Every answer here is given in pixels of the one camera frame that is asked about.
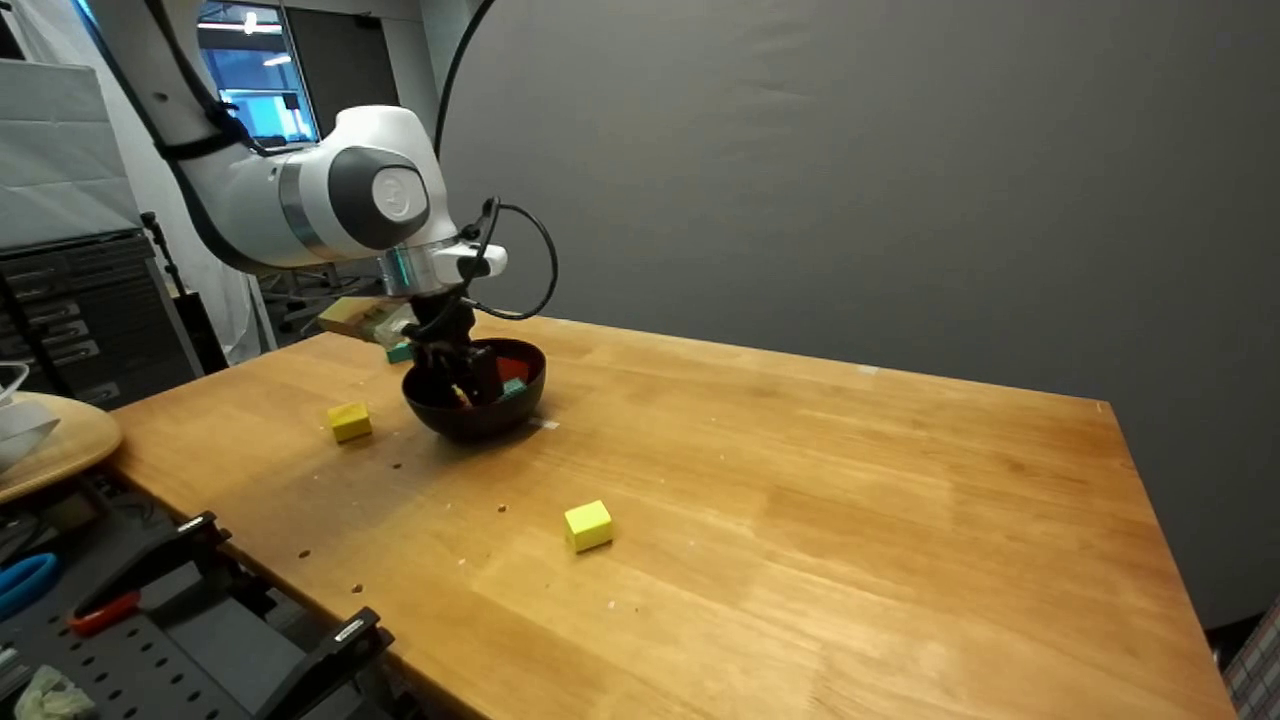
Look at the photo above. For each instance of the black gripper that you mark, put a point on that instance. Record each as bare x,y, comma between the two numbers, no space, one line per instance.
443,325

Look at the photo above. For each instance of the green block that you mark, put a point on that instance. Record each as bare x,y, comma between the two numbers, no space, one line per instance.
396,353

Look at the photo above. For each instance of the teal block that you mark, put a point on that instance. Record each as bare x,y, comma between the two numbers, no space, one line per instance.
513,388

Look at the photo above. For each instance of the black bowl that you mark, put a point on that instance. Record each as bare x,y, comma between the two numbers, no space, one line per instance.
492,424

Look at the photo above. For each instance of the large yellow block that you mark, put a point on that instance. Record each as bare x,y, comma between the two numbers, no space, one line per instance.
351,424

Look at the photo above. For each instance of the yellow-green block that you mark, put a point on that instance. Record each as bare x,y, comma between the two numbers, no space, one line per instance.
589,525

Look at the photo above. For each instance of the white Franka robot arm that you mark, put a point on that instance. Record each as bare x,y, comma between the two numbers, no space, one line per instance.
334,187

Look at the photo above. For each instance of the red wooden block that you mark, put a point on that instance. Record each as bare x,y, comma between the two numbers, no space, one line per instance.
513,361

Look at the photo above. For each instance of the white curtain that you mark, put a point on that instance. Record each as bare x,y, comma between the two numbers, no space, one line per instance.
221,301

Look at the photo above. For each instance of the black tripod leg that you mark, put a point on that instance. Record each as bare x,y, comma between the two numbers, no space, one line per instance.
201,343

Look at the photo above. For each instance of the blue lit screen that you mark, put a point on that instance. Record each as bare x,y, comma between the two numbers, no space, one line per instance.
260,80

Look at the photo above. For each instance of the black drawer cabinet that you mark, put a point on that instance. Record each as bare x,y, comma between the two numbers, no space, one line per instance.
82,322

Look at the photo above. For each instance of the black perforated board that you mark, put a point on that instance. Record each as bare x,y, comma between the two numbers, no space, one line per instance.
144,675

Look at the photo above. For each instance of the grey box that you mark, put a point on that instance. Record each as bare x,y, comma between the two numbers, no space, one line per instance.
61,154

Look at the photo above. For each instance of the grey fabric backdrop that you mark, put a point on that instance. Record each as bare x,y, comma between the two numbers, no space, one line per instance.
865,172

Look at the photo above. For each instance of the small white crumpled object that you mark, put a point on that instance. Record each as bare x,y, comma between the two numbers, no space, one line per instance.
55,699

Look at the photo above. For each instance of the striped cloth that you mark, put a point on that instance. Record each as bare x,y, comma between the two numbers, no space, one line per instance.
1260,664

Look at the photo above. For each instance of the tan wrist camera plate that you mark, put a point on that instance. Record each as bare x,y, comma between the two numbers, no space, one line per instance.
352,312

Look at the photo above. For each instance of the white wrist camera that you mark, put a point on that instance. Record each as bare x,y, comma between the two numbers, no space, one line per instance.
486,258

